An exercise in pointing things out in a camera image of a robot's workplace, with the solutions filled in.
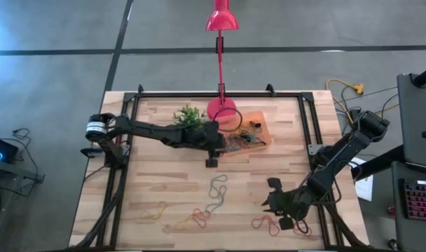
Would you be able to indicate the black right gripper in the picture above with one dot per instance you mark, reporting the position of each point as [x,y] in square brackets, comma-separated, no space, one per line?
[286,204]

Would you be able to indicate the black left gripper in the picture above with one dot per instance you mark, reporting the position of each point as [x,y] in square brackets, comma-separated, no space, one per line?
[209,138]

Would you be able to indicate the teal rubber band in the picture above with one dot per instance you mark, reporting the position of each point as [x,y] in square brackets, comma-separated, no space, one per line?
[258,141]
[210,182]
[234,148]

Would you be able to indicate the red rubber band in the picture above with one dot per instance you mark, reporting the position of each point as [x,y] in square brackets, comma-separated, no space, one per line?
[294,229]
[278,231]
[193,215]

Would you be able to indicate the yellow rubber band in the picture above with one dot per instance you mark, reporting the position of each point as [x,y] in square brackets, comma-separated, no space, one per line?
[179,225]
[241,131]
[160,211]

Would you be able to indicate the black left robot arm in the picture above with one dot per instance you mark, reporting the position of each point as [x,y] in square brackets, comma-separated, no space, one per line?
[146,131]

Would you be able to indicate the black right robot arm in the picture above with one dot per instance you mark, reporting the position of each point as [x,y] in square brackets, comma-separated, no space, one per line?
[346,147]

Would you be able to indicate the orange translucent plastic bin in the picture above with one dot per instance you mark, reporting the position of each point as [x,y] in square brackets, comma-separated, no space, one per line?
[263,140]

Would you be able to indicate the green plant in white pot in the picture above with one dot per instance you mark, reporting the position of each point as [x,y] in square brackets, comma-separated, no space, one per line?
[188,115]

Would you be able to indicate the white paper sheet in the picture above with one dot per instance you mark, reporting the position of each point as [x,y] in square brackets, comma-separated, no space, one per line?
[365,189]

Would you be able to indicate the black metal bar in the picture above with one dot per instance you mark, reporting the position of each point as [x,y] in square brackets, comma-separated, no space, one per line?
[377,164]

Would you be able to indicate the red desk lamp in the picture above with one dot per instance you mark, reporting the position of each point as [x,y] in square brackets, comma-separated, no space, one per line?
[221,19]

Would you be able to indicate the small red object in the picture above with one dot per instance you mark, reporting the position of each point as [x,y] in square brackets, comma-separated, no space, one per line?
[391,210]

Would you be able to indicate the black power adapter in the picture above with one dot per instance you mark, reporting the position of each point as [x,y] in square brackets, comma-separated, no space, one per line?
[355,113]

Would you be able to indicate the dark grey desk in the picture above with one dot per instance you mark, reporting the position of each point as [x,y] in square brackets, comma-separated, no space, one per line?
[416,122]
[397,227]

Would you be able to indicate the black computer keyboard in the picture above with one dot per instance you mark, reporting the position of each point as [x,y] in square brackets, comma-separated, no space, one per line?
[421,199]

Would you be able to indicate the black metal stand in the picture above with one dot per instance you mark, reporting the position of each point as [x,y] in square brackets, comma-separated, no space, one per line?
[13,171]

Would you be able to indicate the silver metal mounting bracket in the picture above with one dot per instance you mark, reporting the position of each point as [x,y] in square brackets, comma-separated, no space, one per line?
[314,150]

